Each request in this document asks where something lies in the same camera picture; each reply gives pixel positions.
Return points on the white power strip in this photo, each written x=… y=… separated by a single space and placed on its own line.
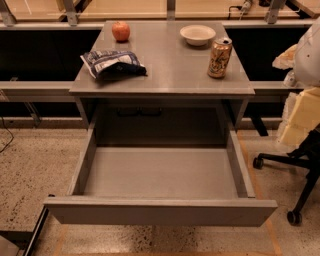
x=246 y=6

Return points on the open grey middle drawer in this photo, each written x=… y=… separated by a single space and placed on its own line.
x=174 y=169

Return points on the black top drawer handle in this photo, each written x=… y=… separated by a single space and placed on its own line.
x=139 y=111

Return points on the white bowl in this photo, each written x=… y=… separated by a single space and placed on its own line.
x=197 y=35

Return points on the gold drink can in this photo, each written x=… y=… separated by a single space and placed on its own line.
x=219 y=58

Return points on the blue chip bag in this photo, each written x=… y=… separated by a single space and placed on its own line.
x=112 y=62

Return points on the grey drawer cabinet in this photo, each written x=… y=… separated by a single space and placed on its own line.
x=196 y=109

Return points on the black office chair base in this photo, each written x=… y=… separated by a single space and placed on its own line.
x=307 y=156

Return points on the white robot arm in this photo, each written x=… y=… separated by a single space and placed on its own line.
x=307 y=56

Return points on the red apple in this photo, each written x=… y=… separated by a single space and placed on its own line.
x=121 y=31

